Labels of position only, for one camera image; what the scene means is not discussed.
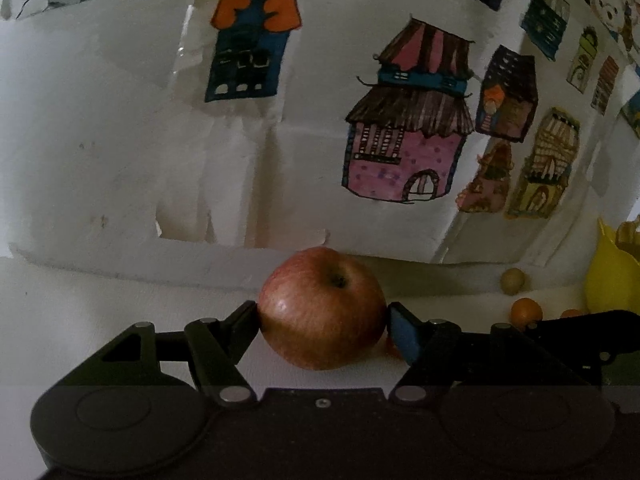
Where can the beige longan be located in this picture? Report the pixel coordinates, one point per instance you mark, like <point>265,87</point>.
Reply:
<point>512,281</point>

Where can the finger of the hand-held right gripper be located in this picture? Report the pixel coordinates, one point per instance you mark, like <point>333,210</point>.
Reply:
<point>600,332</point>

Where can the small orange with dark leaf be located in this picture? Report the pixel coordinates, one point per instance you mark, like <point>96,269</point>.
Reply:
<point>571,313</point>

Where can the girl with teddy wall poster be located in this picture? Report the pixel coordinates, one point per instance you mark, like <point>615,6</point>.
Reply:
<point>610,5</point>

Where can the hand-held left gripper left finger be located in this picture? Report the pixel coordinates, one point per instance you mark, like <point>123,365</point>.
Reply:
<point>242,325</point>

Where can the yellow plastic bowl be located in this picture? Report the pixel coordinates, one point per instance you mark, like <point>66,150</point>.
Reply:
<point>612,280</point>

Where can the white printed tablecloth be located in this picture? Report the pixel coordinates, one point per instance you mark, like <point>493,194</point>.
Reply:
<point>100,300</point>

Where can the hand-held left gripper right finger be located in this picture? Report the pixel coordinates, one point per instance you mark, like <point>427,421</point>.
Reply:
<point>407,340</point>

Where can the large red apple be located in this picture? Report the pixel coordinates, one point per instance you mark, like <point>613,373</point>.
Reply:
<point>320,315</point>

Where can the small plain orange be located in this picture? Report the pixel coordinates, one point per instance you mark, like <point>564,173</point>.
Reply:
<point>526,310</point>

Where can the houses drawing paper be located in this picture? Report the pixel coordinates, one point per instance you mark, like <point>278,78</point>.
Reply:
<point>310,160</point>

